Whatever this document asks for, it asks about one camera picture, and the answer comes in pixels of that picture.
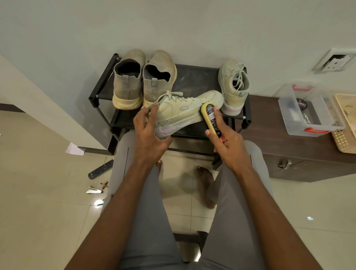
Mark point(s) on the person's right hand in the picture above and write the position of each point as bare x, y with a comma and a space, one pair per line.
232, 150

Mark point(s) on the person's left hand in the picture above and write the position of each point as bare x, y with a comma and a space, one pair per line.
144, 139

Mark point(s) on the person's left thumb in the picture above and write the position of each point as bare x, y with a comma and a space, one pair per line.
166, 141

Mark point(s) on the person's right thumb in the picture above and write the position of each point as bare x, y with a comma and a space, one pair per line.
211, 133

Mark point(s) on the shoe polish bottle yellow sponge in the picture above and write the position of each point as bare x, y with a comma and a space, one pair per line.
209, 116

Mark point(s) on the white lace-up sneaker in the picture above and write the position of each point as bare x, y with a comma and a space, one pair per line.
233, 91
178, 111

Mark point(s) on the person's right forearm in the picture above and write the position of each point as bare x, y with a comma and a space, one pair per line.
267, 219

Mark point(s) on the person's left forearm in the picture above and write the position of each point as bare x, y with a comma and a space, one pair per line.
116, 211

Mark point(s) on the person's right foot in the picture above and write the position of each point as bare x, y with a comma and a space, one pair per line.
207, 186

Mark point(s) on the black shoe rack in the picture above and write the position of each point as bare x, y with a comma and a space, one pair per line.
194, 80

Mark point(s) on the beige slip-on sneaker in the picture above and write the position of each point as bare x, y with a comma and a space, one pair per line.
129, 80
158, 78

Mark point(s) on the brown wooden cabinet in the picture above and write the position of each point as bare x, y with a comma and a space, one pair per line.
278, 147

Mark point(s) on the black remote control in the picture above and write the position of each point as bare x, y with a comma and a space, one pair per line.
100, 169

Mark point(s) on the small copper tube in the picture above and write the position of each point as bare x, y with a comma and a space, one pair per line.
104, 185

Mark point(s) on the person's right leg grey trousers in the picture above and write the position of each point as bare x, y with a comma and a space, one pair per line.
236, 211

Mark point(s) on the person's leg grey trousers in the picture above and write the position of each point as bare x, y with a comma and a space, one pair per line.
150, 222
236, 211

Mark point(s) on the person's left leg grey trousers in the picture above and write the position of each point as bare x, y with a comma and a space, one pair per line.
150, 222

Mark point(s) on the white tube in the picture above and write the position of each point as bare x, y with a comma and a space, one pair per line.
93, 191

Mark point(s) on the white paper piece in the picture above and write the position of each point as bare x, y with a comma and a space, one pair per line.
74, 149

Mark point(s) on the round black polish tin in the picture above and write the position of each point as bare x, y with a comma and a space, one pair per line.
301, 104

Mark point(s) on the dark stool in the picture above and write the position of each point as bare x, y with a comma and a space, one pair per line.
192, 242

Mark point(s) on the beige plastic basket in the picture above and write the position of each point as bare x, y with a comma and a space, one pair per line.
347, 128

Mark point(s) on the white wall socket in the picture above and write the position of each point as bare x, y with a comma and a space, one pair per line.
333, 59

